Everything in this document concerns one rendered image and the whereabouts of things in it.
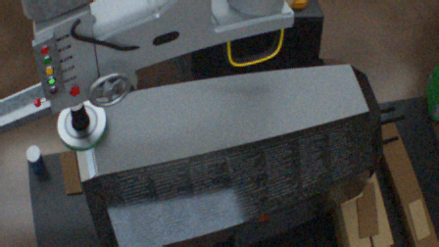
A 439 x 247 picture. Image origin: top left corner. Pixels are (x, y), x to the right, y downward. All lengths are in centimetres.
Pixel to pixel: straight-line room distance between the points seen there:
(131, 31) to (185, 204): 70
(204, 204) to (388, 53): 187
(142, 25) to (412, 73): 222
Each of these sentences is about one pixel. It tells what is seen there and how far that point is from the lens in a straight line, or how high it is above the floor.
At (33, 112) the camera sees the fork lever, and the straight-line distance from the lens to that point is 202.
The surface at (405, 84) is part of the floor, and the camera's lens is 359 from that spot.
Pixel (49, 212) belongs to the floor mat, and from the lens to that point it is 305.
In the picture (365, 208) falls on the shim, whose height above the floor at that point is 22.
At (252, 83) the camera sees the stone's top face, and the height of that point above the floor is 80.
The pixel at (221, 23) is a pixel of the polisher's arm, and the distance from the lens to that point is 197.
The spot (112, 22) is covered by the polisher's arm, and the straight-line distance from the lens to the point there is 182.
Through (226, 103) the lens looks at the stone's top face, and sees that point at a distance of 230.
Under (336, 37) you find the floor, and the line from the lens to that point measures 367.
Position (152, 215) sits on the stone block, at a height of 68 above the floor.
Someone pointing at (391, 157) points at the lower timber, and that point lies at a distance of 314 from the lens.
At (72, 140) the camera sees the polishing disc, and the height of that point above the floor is 86.
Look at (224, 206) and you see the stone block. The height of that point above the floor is 66.
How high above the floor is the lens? 268
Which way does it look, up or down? 56 degrees down
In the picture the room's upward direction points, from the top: 1 degrees clockwise
